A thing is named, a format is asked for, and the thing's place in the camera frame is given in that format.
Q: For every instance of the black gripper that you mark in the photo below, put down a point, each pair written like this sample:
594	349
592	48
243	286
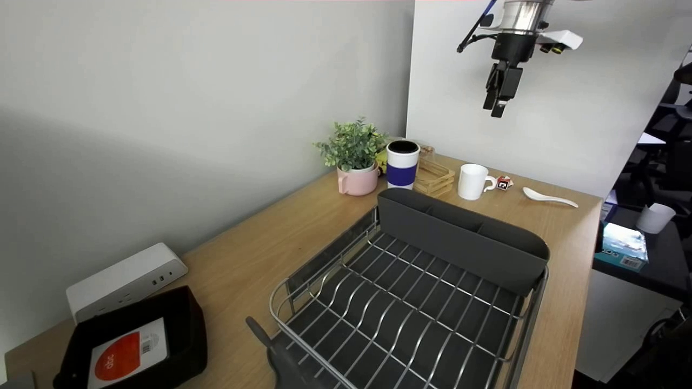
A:
514	46

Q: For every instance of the white ceramic mug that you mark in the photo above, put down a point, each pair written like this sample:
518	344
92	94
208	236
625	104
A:
470	180

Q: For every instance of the small red white toy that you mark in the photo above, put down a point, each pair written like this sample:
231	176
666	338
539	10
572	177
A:
505	183

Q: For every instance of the small wooden crate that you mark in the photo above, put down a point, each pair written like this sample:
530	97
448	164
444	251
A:
434	176

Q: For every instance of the white ceramic spoon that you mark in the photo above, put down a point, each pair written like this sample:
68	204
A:
548	198

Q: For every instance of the white cup with blue band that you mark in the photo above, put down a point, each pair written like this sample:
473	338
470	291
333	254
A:
400	164

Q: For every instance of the dark grey cutlery holder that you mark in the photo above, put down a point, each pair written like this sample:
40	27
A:
460	238

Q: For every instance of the green plant in pink pot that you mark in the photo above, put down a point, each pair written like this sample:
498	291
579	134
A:
353	153

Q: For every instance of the black office chair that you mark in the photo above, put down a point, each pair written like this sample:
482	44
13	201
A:
666	143

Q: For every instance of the teal tissue box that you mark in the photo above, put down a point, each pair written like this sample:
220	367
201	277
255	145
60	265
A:
623	242

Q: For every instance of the white paper cup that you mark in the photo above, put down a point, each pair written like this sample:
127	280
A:
656	216

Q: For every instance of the black desk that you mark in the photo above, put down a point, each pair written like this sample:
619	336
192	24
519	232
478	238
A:
648	271

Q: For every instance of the dark bag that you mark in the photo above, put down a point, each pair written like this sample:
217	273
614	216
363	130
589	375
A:
656	353

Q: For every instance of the white rectangular box device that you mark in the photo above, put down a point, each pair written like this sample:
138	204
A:
122	280

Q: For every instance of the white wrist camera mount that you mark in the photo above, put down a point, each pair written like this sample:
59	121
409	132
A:
558	40

